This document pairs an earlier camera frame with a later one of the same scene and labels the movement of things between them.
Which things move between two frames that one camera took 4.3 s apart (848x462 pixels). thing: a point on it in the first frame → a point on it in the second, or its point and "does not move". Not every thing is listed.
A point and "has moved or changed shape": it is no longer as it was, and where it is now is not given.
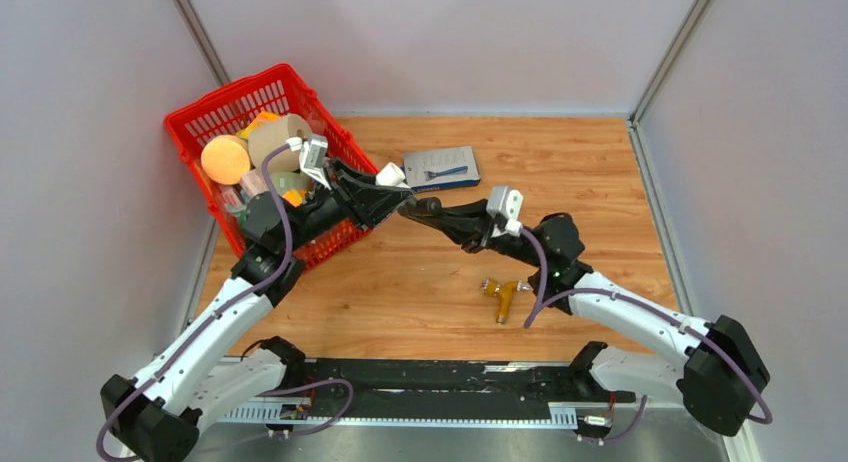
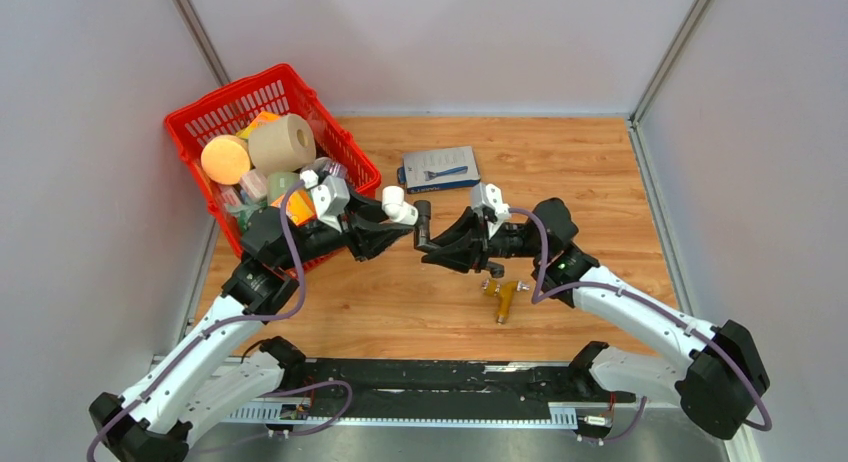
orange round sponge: [226, 159] does not move
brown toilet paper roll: [275, 133] does not move
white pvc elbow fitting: [391, 175] has moved or changed shape
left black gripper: [366, 203] → [364, 238]
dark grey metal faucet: [421, 206] → [422, 212]
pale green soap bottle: [288, 180] does not move
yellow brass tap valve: [505, 292] does not move
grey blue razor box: [444, 168] does not move
